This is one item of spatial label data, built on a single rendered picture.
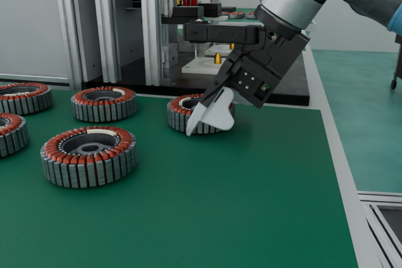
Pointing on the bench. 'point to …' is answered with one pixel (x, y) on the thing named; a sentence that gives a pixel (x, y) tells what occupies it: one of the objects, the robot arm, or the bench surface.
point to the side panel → (39, 28)
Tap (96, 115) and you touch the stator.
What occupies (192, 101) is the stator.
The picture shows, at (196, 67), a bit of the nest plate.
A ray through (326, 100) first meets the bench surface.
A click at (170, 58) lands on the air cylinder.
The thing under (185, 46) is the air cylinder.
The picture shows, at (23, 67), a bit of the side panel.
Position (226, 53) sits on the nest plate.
